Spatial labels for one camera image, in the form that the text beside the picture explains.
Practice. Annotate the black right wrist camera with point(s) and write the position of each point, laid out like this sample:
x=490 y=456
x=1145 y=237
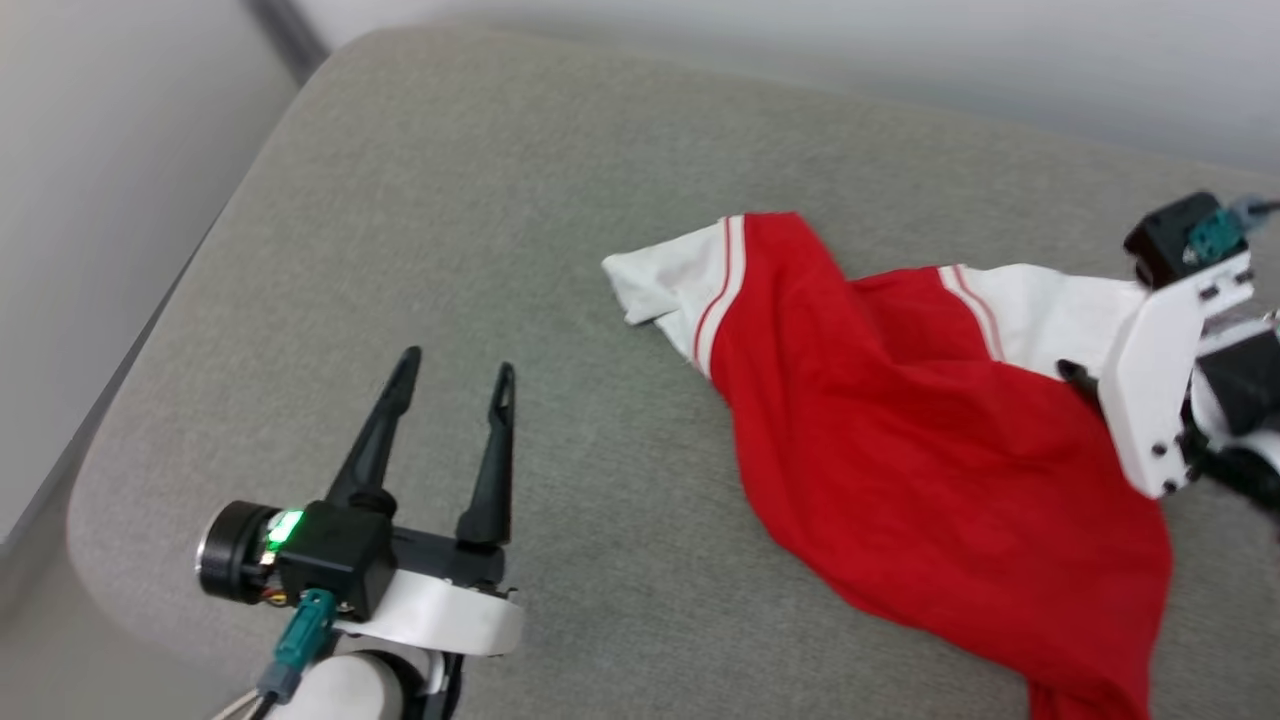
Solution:
x=1160 y=240

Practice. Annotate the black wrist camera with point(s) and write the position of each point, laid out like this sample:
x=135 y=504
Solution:
x=335 y=560
x=1160 y=240

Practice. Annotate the grey fabric sofa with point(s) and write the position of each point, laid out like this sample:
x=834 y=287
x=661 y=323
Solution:
x=450 y=250

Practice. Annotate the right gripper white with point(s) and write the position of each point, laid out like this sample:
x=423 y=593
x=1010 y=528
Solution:
x=1150 y=390

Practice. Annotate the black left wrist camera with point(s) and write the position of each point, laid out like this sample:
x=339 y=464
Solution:
x=335 y=560

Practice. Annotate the red white t-shirt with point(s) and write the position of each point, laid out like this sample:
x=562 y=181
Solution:
x=900 y=420

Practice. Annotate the dark grey baseboard strip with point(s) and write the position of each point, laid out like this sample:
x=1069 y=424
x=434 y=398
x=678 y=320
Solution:
x=290 y=40

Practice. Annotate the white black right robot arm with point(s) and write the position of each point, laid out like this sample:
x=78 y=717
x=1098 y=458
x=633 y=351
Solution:
x=1245 y=385

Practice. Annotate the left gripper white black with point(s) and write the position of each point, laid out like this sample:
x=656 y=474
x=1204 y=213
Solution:
x=440 y=610

